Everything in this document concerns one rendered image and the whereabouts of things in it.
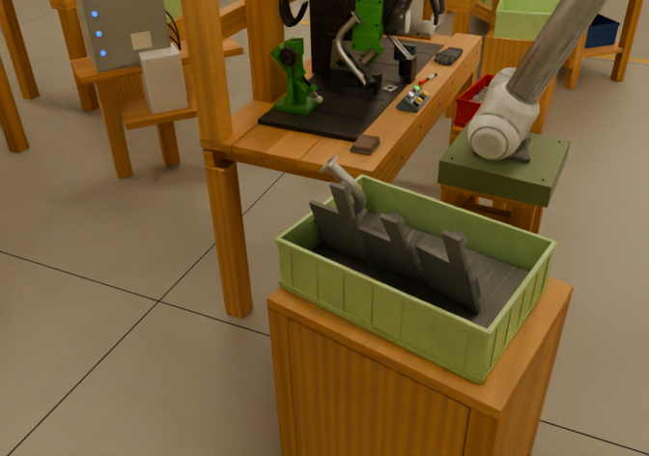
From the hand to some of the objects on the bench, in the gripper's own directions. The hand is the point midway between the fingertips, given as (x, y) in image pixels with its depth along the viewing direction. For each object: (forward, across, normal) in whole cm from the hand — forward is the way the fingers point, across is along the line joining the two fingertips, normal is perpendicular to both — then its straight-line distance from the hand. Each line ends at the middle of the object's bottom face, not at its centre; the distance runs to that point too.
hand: (420, 25), depth 204 cm
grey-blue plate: (+41, -24, +58) cm, 75 cm away
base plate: (+43, -40, +49) cm, 77 cm away
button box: (+45, -10, +30) cm, 55 cm away
